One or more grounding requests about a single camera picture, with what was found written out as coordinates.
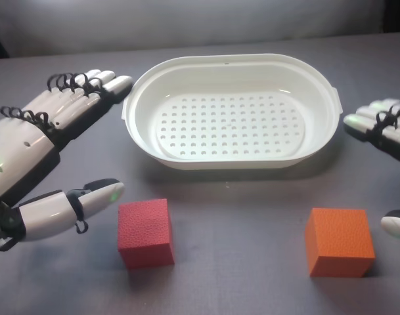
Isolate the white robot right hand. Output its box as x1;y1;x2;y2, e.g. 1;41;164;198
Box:
343;98;400;245

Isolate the red textured cube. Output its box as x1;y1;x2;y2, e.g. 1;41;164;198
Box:
116;198;175;270

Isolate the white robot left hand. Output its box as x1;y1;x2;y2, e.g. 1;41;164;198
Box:
0;68;134;253

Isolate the white oval perforated basket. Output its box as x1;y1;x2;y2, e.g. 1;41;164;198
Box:
122;54;343;171

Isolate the grey table cloth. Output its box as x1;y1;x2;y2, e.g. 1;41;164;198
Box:
0;31;400;315

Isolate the white backdrop cloth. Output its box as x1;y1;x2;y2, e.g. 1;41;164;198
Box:
0;0;400;60

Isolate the orange textured cube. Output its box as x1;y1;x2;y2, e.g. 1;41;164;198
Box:
304;207;376;278

